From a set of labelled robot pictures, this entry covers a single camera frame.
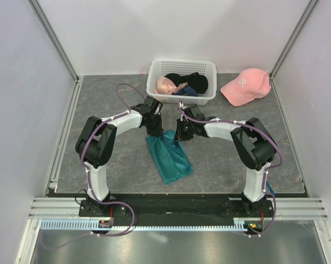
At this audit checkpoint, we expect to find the teal satin napkin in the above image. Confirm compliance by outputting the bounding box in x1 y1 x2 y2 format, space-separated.
146 130 194 184

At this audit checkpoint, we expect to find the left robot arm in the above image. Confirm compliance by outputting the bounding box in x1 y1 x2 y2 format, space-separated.
75 96 163 217

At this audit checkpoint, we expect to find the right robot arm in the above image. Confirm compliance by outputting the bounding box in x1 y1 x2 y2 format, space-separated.
174 104 276 217

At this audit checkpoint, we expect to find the peach satin garment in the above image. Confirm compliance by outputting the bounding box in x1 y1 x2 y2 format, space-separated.
154 77 180 95

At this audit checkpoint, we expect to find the navy blue garment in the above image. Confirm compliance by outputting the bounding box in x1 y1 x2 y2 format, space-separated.
173 86 198 97

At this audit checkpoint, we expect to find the white plastic basket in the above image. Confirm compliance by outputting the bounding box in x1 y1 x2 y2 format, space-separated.
146 58 217 105

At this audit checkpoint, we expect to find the black garment in basket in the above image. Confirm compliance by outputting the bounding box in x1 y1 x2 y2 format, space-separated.
165 72 209 94

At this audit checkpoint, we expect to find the pink baseball cap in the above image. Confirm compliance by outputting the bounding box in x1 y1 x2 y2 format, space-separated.
220 68 271 107

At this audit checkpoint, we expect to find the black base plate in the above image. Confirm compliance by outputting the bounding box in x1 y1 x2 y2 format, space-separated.
79 193 274 219

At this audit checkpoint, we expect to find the light blue cable duct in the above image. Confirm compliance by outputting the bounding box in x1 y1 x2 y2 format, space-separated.
41 219 248 232

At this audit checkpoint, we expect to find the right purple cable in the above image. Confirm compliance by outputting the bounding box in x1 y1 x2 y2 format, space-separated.
176 101 284 239

